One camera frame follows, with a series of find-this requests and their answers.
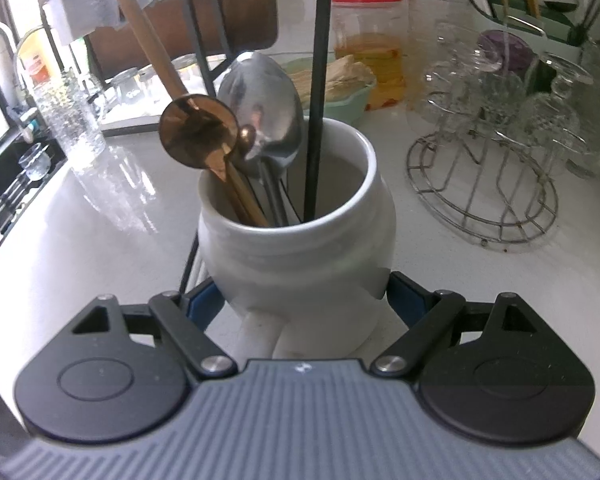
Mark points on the green chopstick holder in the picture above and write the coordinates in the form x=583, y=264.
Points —
x=555, y=35

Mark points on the dried bean curd sticks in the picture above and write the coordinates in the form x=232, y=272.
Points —
x=342, y=80

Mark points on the cut crystal glass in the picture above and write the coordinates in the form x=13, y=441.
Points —
x=500, y=102

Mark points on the black ladle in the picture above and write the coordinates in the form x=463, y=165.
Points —
x=560, y=5

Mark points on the small crystal glass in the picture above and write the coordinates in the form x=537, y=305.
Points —
x=35, y=162

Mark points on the grey textured dish cloth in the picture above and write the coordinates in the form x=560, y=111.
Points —
x=80, y=10

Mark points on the white drip tray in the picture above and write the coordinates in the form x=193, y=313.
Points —
x=130, y=120

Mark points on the purple glass cup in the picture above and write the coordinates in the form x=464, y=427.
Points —
x=507, y=50

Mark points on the crystal stem glass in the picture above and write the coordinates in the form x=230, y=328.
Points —
x=552, y=115

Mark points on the small clear glass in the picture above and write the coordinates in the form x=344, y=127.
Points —
x=186, y=72
x=149, y=82
x=126, y=85

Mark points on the white ceramic jar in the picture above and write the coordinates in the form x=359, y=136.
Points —
x=300, y=270

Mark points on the tall clear glass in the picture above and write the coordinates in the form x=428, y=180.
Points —
x=425, y=30

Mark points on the green bowl with food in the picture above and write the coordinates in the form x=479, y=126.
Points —
x=352, y=106

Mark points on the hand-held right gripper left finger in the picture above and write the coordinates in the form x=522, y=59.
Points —
x=200, y=305

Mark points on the textured glass mug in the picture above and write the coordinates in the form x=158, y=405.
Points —
x=70, y=115

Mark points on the steel faucet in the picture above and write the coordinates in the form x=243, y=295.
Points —
x=22, y=120

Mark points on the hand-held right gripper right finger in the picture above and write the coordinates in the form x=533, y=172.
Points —
x=406, y=302

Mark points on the rose gold spoon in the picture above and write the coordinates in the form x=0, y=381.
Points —
x=195, y=130

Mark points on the black sink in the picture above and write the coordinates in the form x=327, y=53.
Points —
x=10, y=195

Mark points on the black chopstick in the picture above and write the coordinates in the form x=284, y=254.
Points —
x=320, y=60
x=190, y=265

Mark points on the red-lid plastic jar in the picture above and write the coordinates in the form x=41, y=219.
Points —
x=367, y=60

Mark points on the large silver spoon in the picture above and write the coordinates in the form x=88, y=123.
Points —
x=265, y=110

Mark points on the orange label detergent bottle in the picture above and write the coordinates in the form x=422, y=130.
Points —
x=37, y=65

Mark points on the brown wooden cutting board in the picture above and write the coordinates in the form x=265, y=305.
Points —
x=250, y=10

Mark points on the clear glass cup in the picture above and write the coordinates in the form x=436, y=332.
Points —
x=455, y=65

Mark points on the black dish rack frame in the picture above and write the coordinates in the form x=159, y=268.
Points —
x=195, y=35

